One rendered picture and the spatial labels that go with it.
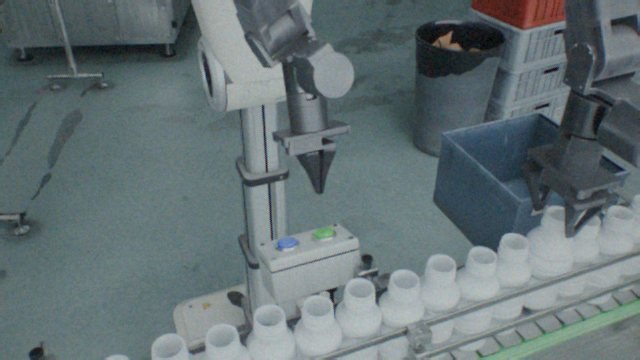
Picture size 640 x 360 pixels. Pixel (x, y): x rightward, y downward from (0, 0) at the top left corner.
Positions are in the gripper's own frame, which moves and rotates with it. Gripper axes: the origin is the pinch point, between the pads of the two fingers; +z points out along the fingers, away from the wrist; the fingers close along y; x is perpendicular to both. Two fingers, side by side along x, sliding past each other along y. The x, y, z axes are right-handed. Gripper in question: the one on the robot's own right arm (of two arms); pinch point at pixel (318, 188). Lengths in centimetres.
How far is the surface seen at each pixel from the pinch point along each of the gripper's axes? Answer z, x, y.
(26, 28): -42, 381, -72
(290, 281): 11.6, -3.9, -7.5
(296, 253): 7.8, -3.4, -5.8
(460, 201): 25, 40, 50
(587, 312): 25.3, -15.3, 36.2
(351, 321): 12.4, -17.5, -4.0
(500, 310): 19.2, -15.9, 19.5
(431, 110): 31, 177, 126
